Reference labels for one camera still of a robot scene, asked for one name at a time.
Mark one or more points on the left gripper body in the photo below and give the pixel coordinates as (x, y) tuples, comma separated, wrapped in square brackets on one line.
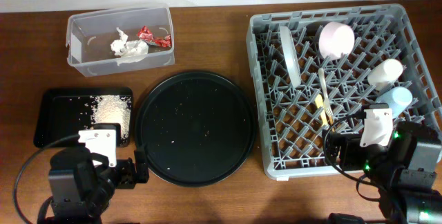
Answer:
[(124, 178)]

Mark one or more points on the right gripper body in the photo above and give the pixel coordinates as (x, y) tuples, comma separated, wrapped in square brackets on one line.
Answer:
[(376, 156)]

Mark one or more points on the white rice pile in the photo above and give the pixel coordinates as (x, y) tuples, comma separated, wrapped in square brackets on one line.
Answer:
[(106, 109)]

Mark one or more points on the white plastic fork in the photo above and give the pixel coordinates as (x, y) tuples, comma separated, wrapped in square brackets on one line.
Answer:
[(326, 102)]

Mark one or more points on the yellow plastic knife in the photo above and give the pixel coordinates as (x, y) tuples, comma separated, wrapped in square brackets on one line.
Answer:
[(318, 101)]

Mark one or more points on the light blue cup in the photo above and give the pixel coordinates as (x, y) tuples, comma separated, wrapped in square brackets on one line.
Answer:
[(397, 98)]

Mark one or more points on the white plastic cup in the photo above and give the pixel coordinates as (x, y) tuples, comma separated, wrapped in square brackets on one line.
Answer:
[(385, 73)]

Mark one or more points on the white napkin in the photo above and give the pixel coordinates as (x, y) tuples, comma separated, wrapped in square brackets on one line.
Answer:
[(124, 48)]

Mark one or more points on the grey plate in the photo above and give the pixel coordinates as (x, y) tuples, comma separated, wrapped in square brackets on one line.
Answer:
[(290, 56)]

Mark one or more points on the pink bowl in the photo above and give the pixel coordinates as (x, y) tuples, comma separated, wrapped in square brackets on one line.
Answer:
[(336, 40)]

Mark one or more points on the red snack wrapper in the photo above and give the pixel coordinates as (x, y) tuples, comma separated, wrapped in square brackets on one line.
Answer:
[(146, 35)]

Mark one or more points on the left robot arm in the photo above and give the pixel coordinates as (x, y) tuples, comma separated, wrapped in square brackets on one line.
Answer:
[(97, 202)]

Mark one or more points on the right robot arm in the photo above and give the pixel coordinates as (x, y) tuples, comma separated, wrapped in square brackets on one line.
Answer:
[(397, 204)]

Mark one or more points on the grey dishwasher rack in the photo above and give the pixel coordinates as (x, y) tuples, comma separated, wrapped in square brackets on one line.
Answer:
[(290, 125)]

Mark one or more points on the clear plastic waste bin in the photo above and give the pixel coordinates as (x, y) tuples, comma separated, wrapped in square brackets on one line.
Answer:
[(89, 37)]

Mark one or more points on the black rectangular tray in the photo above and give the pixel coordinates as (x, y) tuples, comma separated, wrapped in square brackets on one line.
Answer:
[(57, 118)]

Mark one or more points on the round black serving tray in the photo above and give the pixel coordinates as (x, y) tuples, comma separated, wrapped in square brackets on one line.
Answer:
[(196, 128)]

